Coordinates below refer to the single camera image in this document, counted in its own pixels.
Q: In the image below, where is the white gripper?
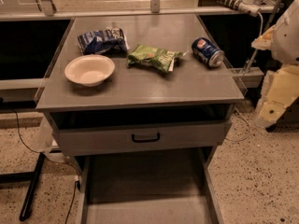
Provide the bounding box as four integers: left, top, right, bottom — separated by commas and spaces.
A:
251, 0, 299, 128

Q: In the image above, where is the green jalapeno chip bag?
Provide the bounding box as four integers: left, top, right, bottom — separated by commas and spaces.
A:
127, 45, 185, 74

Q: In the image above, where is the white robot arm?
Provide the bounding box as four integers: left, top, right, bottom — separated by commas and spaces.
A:
251, 0, 299, 128

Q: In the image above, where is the grey drawer cabinet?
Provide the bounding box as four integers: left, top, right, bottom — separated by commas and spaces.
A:
35, 13, 245, 224

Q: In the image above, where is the open grey middle drawer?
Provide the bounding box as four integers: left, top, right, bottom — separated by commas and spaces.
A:
76, 148, 224, 224

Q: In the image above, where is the blue chip bag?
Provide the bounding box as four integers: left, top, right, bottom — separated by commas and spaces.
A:
78, 27, 129, 55

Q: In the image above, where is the grey top drawer front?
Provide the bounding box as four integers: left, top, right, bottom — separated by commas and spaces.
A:
52, 119, 232, 156

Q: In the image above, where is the white power strip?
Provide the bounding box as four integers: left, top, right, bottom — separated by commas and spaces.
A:
215, 0, 260, 17

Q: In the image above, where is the blue soda can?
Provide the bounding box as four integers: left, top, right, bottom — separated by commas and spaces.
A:
192, 37, 224, 68

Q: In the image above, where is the white paper bowl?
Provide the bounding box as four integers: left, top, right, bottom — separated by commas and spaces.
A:
64, 55, 115, 87

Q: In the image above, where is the black metal table leg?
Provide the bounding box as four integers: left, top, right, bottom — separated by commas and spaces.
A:
0, 153, 45, 221

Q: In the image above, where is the white power cable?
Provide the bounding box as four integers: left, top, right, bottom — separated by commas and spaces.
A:
240, 12, 264, 77

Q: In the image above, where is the metal frame rail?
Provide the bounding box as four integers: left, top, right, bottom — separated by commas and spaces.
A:
0, 4, 285, 22

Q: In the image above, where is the black drawer handle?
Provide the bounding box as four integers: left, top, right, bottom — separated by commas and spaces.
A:
131, 133, 161, 143

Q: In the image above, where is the black floor cable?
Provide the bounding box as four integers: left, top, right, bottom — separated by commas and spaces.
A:
10, 109, 81, 224

